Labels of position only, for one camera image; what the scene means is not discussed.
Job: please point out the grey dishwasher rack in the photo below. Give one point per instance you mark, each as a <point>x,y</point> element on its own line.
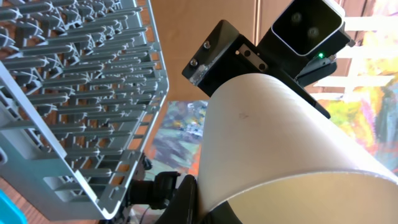
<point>82,82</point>

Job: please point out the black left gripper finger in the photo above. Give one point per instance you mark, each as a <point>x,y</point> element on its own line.
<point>182,209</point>

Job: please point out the teal plastic tray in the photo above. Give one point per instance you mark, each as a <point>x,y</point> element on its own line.
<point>9,212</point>

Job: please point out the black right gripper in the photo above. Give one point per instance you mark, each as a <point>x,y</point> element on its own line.
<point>226,54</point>

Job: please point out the white cup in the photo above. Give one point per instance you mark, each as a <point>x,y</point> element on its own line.
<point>275,159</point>

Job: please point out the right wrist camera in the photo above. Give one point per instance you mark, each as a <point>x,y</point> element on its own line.
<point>306,24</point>

